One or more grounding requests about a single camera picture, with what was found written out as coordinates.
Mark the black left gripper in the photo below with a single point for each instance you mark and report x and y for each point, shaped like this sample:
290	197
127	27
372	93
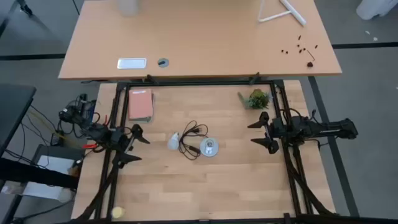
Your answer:
121	140

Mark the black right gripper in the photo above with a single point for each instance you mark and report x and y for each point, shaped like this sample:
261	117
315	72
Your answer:
280	129

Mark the white lightbulb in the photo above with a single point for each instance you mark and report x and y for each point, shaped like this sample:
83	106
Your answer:
173	142

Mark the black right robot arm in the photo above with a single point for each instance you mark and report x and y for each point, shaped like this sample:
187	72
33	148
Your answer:
326	129

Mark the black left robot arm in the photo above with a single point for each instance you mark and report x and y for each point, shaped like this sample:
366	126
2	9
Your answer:
99	133

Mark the potted green succulent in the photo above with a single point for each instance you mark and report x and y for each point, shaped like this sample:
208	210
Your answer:
257	99

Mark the red zip tie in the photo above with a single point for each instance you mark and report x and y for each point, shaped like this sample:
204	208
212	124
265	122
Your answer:
89	146

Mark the pink notebook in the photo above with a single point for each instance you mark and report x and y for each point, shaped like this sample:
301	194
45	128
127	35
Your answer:
140	104

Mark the yellow ball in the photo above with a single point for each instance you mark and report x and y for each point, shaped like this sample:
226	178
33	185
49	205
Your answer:
118	212

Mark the black round knob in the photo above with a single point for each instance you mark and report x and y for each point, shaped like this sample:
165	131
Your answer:
310	64

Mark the white flat box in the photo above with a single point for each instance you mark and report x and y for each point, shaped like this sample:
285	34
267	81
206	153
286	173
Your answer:
53	163

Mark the black allen key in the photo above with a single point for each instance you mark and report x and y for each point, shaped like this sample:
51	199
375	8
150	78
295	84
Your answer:
311	54

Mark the light wooden desk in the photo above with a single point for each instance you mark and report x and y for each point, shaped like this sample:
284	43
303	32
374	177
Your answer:
199	37

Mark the white tripod stand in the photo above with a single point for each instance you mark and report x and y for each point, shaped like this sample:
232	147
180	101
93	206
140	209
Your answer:
293	12

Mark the black side desk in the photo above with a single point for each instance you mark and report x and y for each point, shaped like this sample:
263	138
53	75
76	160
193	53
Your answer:
14	105

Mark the white rounded object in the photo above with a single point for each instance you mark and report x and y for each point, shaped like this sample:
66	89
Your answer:
373	7

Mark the black frame clamp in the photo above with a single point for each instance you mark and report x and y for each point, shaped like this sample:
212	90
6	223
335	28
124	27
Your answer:
152	79
254	78

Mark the black aluminium frame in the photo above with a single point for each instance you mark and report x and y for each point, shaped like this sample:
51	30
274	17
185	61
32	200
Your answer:
199	83

